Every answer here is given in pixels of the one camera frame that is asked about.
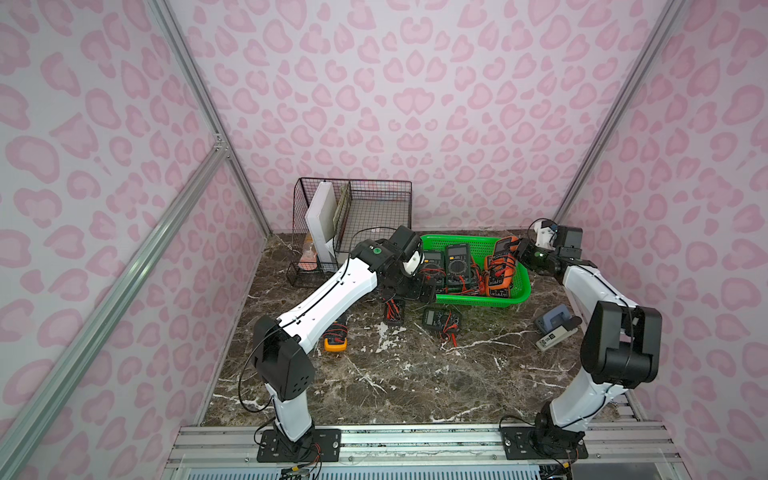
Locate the black multimeter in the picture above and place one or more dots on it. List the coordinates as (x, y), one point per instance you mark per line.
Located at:
(394, 312)

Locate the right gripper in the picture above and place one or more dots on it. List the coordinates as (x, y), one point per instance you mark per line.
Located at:
(519, 258)

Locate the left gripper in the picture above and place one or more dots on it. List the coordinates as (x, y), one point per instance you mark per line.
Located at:
(405, 275)

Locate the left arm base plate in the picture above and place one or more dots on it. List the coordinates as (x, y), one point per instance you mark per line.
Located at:
(322, 443)

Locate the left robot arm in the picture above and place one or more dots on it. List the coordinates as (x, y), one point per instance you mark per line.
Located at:
(281, 345)

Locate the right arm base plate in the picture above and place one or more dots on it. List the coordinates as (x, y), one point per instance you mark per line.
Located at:
(529, 443)

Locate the black wire mesh rack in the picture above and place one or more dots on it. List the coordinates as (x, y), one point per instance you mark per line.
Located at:
(304, 269)

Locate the yellow multimeter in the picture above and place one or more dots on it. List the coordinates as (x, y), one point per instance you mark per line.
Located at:
(335, 338)

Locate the grey white device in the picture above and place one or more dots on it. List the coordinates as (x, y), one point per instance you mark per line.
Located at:
(555, 326)

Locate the aluminium front rail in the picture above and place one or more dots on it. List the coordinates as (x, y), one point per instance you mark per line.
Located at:
(623, 450)

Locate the grey tray on rack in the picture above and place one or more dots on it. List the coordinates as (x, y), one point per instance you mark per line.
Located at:
(366, 217)

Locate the small dark multimeter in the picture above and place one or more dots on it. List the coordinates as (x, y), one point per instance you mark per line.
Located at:
(444, 323)

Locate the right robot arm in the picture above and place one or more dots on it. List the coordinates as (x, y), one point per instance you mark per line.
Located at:
(620, 349)

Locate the green plastic basket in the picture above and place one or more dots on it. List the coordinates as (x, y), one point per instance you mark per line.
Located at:
(480, 247)

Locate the green multimeter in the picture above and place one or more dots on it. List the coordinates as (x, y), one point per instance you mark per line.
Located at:
(460, 277)

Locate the orange multimeter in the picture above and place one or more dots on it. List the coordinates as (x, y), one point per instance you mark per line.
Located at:
(500, 268)

